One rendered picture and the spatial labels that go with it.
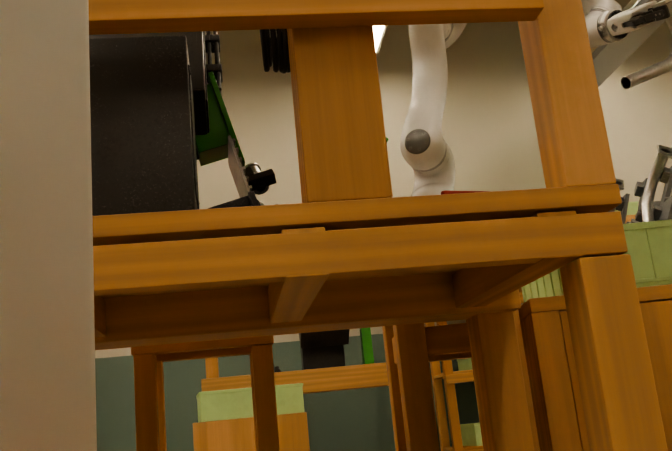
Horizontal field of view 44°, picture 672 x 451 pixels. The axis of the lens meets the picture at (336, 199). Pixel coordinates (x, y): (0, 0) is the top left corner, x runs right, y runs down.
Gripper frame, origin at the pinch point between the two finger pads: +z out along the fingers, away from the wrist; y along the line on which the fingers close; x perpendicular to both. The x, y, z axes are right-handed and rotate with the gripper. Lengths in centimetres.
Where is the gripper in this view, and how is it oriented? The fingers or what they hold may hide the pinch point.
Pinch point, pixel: (666, 10)
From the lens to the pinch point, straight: 223.0
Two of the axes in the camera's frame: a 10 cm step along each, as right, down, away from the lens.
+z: 4.7, -0.4, -8.8
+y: 7.9, -4.2, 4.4
